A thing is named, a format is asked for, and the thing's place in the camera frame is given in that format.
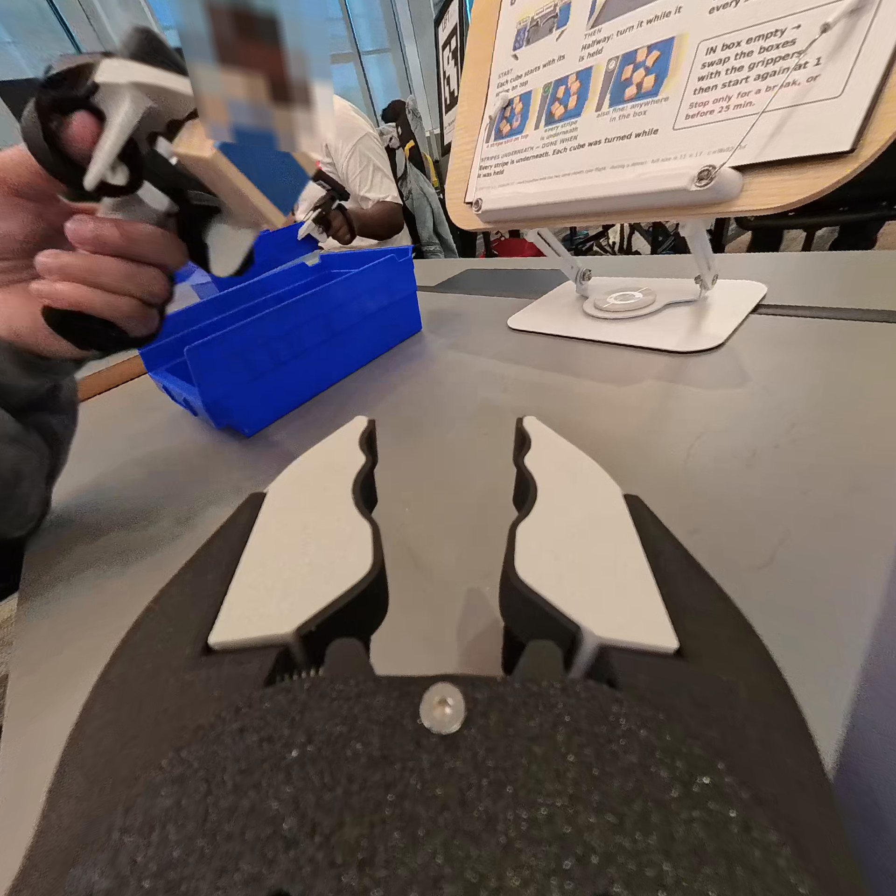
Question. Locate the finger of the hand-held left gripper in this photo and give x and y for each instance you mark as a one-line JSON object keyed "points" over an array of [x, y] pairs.
{"points": [[231, 248], [147, 84]]}

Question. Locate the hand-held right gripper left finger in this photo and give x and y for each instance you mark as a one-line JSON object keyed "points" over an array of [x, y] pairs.
{"points": [[301, 553]]}

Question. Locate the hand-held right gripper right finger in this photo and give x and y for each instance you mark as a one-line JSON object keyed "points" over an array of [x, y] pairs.
{"points": [[588, 553]]}

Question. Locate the wooden cube with blue stripe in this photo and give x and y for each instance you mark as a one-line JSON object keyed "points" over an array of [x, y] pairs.
{"points": [[224, 185]]}

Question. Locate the person's left forearm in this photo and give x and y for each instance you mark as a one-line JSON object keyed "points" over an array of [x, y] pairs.
{"points": [[35, 434]]}

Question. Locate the grey desk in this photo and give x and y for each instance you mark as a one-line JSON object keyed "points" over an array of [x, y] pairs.
{"points": [[700, 455]]}

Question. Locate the person's left hand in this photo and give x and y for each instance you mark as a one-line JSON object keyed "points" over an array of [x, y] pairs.
{"points": [[42, 238]]}

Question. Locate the wooden edged table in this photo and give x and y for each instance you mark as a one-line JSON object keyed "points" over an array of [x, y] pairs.
{"points": [[112, 374]]}

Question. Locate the grey blue jacket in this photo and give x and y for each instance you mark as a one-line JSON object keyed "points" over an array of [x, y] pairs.
{"points": [[427, 210]]}

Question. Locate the red bag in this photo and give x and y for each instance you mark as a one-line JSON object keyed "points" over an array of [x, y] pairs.
{"points": [[511, 246]]}

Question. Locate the black and white tag poster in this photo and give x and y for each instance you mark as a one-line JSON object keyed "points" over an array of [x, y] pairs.
{"points": [[451, 63]]}

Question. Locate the printed instruction sheet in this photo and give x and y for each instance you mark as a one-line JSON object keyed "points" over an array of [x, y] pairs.
{"points": [[630, 140]]}

